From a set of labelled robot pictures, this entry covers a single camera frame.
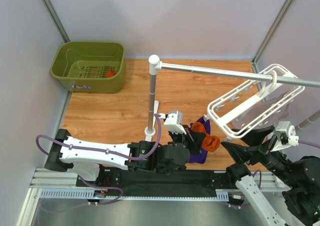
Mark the white clip sock hanger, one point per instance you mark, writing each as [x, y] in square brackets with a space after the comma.
[268, 86]

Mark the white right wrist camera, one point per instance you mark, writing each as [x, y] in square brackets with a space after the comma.
[285, 136]

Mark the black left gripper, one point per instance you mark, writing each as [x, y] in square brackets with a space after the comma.
[186, 138]

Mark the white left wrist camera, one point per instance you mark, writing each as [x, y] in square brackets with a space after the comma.
[173, 122]

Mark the purple cloth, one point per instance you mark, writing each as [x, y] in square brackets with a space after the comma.
[201, 157]

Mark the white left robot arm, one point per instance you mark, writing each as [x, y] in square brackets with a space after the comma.
[70, 153]

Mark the orange sock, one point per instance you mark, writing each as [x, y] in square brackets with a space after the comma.
[110, 73]
[210, 142]

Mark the green plastic laundry basket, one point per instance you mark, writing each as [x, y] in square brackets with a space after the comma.
[81, 66]

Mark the beige rack pole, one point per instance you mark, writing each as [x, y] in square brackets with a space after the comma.
[308, 121]

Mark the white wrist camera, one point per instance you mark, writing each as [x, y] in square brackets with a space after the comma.
[173, 122]
[285, 136]

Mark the aluminium mounting rail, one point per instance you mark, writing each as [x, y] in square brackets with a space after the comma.
[68, 185]

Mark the white and grey drying rack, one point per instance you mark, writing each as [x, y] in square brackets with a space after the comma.
[155, 64]

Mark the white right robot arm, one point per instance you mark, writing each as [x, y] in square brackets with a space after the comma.
[261, 166]

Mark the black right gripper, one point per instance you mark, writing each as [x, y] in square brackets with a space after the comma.
[261, 148]

